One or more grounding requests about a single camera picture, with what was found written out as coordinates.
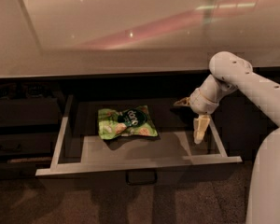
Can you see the grey cabinet door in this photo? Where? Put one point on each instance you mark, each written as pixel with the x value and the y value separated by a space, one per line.
pixel 241 126

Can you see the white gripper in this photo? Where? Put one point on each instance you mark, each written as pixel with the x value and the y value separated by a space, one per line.
pixel 201 104

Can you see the green snack bag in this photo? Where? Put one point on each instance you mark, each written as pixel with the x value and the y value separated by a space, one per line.
pixel 134 121

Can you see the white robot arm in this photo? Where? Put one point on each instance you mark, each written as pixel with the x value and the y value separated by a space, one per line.
pixel 230 73

